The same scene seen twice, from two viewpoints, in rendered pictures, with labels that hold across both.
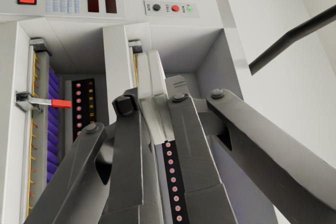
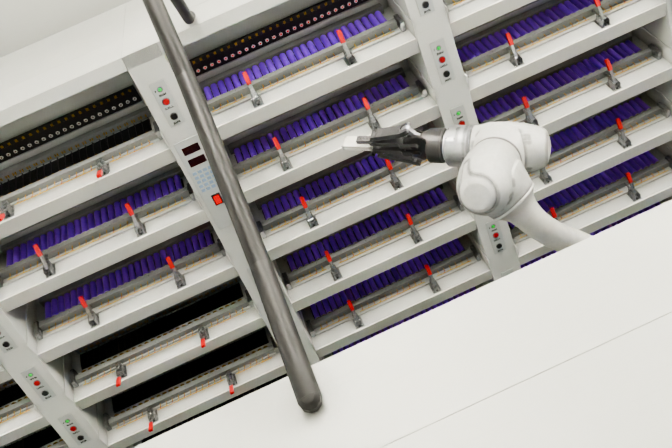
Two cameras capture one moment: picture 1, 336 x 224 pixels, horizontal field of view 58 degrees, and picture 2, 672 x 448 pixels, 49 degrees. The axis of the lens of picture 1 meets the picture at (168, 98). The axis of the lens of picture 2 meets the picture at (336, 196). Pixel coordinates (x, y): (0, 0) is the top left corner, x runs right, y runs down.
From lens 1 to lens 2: 1.54 m
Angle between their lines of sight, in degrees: 53
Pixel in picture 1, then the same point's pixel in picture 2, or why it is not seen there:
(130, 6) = (183, 135)
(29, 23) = not seen: hidden behind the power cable
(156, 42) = not seen: hidden behind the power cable
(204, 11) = (153, 76)
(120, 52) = (230, 126)
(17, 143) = (311, 154)
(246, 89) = (221, 23)
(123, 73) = (246, 118)
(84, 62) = not seen: hidden behind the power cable
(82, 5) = (202, 166)
